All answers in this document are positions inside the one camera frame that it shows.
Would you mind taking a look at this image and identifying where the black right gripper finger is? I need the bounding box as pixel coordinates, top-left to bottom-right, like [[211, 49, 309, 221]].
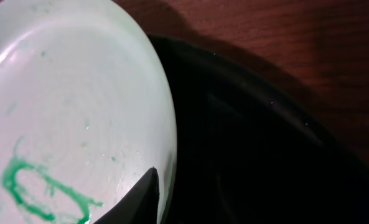
[[95, 167, 159, 224]]

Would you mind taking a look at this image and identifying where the pale green plate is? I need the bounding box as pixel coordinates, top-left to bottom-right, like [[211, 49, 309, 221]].
[[0, 0, 177, 223]]

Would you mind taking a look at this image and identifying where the round black serving tray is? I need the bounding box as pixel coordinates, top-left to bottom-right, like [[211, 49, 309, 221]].
[[150, 35, 369, 223]]

